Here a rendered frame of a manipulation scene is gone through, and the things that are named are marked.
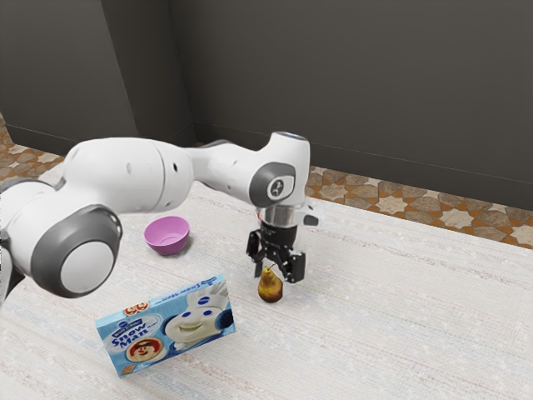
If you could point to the blue cookie box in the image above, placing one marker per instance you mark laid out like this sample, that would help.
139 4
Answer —
166 327

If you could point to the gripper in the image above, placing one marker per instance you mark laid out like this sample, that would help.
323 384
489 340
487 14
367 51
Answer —
278 239

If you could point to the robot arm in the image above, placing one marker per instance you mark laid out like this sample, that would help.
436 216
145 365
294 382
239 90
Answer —
125 175

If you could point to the pink bowl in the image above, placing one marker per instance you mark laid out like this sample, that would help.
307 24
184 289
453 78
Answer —
166 237

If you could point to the yellow-brown pear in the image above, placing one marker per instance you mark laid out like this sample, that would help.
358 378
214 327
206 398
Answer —
270 287

